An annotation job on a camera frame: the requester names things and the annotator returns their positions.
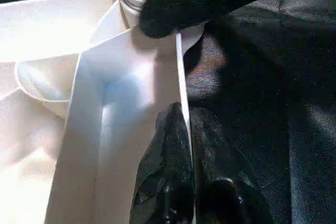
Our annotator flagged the black plastic mat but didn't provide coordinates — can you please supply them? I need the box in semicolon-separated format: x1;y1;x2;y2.
0;0;336;224

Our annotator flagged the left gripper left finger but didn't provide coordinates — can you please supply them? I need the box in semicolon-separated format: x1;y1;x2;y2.
130;102;196;224

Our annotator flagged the white plastic table top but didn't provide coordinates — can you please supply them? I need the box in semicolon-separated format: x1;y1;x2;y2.
0;0;206;224

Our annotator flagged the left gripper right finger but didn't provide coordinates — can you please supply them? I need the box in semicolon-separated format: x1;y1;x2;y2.
188;108;274;224

